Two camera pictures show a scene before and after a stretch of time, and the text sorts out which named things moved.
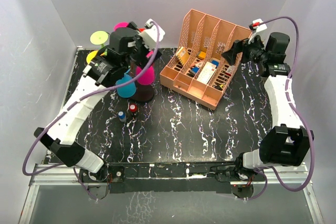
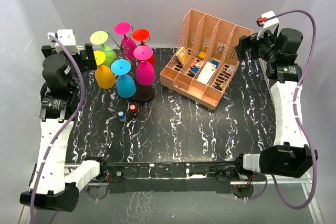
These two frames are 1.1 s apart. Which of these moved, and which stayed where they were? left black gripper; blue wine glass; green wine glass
Moved: left black gripper
Stayed: green wine glass; blue wine glass
